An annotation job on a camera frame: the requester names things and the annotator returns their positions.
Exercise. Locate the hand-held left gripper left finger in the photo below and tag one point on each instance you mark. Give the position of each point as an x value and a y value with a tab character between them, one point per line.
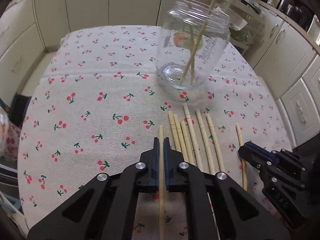
157	170

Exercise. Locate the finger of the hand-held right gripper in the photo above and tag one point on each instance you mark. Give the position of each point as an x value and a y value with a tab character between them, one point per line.
250	157
262	150

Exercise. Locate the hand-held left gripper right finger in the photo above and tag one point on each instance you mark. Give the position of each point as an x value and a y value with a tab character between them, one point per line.
167	170

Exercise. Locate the row of bamboo chopsticks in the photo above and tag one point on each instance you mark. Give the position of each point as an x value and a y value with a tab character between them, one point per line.
190	130

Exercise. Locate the clear glass jar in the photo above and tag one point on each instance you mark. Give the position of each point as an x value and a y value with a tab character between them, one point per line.
170	62

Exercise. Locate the cherry print tablecloth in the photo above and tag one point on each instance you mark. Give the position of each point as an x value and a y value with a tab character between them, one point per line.
100	67

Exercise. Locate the white utility shelf cart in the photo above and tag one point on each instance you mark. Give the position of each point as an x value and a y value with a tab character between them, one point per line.
246	23

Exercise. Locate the dark metal rack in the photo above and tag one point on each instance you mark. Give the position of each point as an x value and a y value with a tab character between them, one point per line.
7	175

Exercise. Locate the cream base cabinet row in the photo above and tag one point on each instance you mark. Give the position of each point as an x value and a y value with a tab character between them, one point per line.
100	2

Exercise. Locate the cream drawer cabinet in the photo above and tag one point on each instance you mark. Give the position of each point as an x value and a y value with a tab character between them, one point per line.
17	55

